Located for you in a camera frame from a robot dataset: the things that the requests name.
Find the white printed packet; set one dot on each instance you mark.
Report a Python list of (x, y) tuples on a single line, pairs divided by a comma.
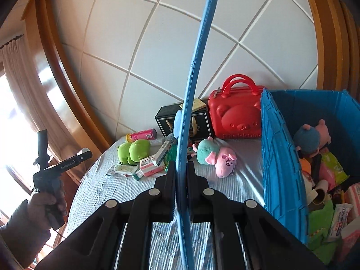
[(339, 220)]

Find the red and white box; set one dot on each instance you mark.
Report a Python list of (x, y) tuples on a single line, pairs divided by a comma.
[(150, 167)]

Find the black box with gold emblem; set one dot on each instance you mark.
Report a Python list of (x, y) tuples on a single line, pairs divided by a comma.
[(168, 118)]

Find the pink tube can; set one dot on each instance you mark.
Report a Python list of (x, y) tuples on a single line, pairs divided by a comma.
[(140, 135)]

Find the person's left hand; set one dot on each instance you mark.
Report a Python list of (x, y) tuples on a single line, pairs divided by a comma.
[(38, 205)]

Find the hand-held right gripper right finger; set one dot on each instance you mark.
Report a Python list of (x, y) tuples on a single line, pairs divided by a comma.
[(191, 191)]

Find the wooden panel frame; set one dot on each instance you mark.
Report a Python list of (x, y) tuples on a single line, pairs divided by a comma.
[(64, 76), (323, 33)]

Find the pig plush with teal body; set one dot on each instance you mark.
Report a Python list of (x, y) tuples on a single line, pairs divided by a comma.
[(216, 154)]

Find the blue thin board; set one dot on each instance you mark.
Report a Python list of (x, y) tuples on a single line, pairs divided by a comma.
[(194, 62)]

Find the green frog plush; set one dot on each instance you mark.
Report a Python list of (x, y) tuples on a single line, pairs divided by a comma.
[(133, 152)]

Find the window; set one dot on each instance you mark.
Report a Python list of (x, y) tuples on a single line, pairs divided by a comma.
[(11, 146)]

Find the small green box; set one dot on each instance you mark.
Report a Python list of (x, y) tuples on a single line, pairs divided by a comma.
[(137, 176)]

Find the red bear case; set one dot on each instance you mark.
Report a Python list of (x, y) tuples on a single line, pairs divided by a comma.
[(236, 115)]

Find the white and green box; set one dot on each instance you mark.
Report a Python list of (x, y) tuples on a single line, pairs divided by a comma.
[(161, 153)]

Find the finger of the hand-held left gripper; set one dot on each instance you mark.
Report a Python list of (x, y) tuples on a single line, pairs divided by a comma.
[(84, 156)]

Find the pig plush with blue hat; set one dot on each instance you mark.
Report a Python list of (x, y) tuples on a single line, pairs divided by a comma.
[(309, 139)]

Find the pink striped packet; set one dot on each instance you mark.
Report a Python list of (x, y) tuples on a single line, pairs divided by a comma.
[(353, 199)]

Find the tan card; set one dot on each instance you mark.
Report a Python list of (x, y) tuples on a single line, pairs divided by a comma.
[(197, 104)]

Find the pink box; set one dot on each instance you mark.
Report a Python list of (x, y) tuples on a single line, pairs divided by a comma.
[(348, 242)]

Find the yellow green tissue pack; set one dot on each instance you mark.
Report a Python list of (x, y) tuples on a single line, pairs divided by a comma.
[(333, 170)]

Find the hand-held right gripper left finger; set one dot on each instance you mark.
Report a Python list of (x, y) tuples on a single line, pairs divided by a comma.
[(172, 191)]

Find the striped white bed sheet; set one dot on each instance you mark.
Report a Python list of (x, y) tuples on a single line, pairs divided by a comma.
[(112, 191)]

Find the beige curtain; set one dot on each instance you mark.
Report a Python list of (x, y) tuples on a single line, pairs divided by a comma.
[(31, 84)]

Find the green plastic packet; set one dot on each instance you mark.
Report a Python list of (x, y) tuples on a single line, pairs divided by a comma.
[(172, 155)]

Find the blue plastic crate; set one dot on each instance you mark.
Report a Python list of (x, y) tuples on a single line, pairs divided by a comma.
[(284, 160)]

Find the person's left forearm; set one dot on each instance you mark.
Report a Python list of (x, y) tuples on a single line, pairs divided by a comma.
[(17, 236)]

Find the white paper cup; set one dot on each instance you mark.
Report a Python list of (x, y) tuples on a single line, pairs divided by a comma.
[(319, 192)]

